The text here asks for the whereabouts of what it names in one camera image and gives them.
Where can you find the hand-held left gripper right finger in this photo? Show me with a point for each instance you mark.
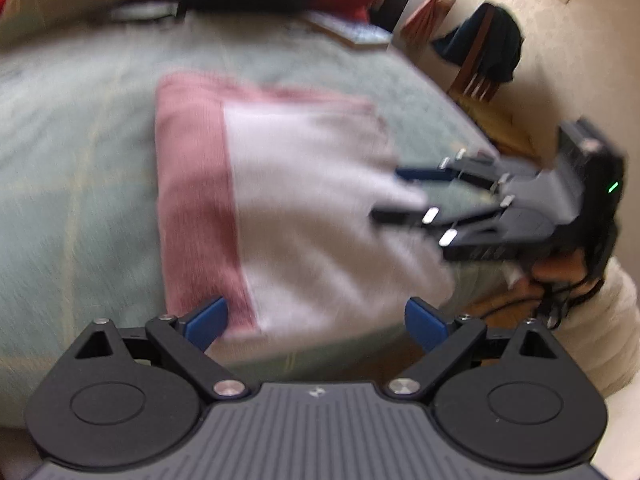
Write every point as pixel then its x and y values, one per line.
pixel 425 324

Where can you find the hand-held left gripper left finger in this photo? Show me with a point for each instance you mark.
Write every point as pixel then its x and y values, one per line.
pixel 207 322

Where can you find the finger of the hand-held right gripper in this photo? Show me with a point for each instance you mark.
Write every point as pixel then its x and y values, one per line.
pixel 400 217
pixel 420 174

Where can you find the pink and white sweater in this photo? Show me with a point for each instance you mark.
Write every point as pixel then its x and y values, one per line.
pixel 300 185

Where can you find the person's right forearm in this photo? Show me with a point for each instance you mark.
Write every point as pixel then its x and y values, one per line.
pixel 610 340

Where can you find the person's right hand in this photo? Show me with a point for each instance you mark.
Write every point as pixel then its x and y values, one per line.
pixel 555 272

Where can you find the wooden chair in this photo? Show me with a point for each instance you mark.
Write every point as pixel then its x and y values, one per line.
pixel 475 70

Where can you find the book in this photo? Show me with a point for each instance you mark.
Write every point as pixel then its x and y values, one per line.
pixel 360 34

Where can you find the dark cloth on chair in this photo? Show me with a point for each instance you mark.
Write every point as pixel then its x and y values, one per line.
pixel 500 40

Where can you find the pink patterned curtain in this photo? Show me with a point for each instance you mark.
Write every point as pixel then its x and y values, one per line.
pixel 435 5

